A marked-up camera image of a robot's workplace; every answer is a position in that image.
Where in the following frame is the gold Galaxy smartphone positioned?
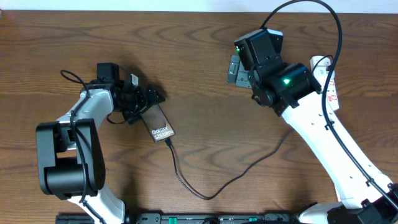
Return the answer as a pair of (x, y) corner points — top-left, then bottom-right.
(141, 105), (175, 142)

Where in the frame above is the black charger cable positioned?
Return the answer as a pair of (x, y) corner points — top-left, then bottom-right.
(164, 54), (335, 200)

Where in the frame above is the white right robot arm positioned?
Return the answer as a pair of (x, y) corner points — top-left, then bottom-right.
(228, 28), (397, 223)

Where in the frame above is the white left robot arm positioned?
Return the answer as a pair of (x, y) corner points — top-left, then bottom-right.
(35, 62), (165, 224)

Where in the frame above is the white power strip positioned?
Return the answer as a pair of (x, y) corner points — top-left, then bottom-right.
(310, 55), (340, 111)

